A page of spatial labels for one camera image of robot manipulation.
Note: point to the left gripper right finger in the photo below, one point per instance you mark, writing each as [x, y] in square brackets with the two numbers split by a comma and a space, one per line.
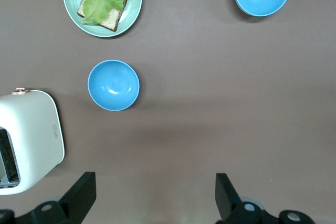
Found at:
[229, 203]

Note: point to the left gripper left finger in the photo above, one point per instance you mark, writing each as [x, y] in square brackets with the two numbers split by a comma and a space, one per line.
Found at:
[76, 200]

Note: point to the cream white toaster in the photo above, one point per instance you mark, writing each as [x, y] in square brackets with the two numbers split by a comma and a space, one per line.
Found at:
[31, 129]

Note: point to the brown table cloth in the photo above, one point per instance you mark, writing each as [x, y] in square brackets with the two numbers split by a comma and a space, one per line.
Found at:
[183, 103]

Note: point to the bread slice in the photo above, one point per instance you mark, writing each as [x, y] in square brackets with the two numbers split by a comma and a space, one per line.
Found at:
[111, 20]

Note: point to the green plate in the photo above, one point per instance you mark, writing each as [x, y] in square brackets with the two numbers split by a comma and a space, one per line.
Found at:
[131, 16]

